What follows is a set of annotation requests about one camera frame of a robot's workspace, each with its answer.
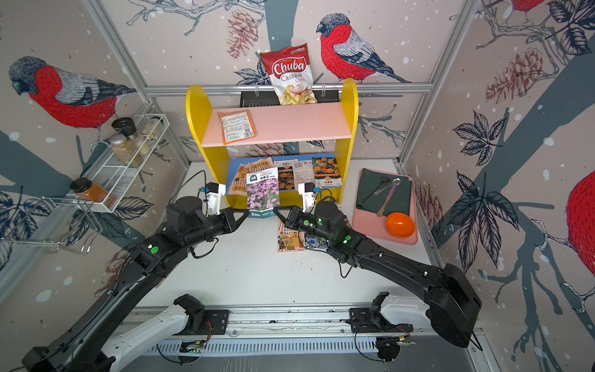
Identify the orange spice jar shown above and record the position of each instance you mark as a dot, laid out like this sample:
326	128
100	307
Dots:
87	190

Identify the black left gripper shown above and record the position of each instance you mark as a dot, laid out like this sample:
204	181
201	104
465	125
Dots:
228	217

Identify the lower orange marigold bag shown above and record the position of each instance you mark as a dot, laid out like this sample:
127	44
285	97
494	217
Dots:
326	172

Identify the pink shop seed bag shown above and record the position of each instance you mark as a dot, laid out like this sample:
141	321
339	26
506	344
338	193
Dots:
261	165
238	185

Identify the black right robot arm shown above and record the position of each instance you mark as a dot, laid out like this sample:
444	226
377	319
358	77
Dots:
454	306

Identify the pink handled spoon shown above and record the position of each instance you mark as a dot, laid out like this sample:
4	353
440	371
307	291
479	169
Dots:
395	183

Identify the purple flower seed bag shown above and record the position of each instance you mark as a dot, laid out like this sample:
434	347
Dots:
262	190

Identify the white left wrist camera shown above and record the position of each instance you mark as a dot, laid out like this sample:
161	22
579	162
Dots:
214	193

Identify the yellow shelf unit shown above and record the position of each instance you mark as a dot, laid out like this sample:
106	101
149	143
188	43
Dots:
275	125

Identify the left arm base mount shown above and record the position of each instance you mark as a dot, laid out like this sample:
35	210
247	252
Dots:
200	321

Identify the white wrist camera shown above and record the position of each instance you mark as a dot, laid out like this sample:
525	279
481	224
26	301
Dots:
308	193
214	193

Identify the blue flower seed bag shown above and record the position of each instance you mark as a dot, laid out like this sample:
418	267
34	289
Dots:
315	243

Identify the silver lid spice jar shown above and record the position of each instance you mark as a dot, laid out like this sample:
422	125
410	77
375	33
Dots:
125	150

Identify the dark green cloth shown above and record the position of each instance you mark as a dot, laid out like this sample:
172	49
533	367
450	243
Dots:
401	200

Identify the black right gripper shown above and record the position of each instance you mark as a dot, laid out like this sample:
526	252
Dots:
294	219

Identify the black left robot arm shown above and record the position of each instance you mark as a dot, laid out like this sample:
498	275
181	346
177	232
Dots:
89	345

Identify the dark metal spoon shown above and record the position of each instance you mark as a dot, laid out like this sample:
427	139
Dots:
384	182

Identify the orange bowl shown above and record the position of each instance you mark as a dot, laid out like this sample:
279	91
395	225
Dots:
400	225

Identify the metal wire hook rack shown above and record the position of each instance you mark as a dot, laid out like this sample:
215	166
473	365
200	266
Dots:
70	226

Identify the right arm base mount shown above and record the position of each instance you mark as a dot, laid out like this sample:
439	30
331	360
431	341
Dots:
370	320

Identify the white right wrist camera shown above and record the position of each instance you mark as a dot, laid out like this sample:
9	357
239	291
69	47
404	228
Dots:
308	193

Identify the white wire spice rack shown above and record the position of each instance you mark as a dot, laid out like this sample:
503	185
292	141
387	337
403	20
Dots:
116	178

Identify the pink tray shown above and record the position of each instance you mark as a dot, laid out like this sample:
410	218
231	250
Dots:
372	226

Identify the dark marigold seed bag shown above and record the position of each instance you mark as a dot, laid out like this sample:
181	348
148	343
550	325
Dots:
285	175

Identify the white orange seed bag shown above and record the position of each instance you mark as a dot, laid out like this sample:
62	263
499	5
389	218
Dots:
237	126

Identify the pale spice jar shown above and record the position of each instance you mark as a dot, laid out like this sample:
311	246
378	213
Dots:
153	129

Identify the black wall holder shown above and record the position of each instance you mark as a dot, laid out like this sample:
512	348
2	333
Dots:
250	99

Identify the striped shop seed bag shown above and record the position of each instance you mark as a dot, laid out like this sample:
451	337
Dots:
289	241

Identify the black lid spice jar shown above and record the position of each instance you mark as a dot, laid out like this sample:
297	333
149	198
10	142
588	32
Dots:
125	126

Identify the red Chuba chips bag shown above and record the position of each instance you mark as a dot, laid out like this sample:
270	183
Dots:
290	74

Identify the white text seed bag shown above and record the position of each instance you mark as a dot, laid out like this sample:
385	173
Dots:
304	173

